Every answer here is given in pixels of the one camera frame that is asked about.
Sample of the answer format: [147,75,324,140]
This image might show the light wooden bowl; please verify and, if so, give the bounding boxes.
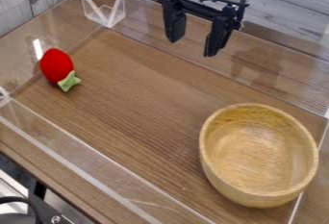
[199,103,318,209]

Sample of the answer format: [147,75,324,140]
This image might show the black metal stand base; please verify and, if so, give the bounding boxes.
[28,181,74,224]

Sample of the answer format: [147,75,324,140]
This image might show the black cable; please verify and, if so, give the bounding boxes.
[0,195,42,224]

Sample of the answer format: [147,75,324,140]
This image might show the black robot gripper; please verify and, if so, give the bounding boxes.
[161,0,248,57]

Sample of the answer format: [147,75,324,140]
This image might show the clear acrylic tray wall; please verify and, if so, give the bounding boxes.
[0,0,329,224]

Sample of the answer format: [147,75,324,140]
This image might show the red plush strawberry toy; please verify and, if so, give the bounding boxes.
[40,48,81,92]

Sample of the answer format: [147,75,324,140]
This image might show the clear acrylic corner bracket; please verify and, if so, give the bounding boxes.
[81,0,125,28]

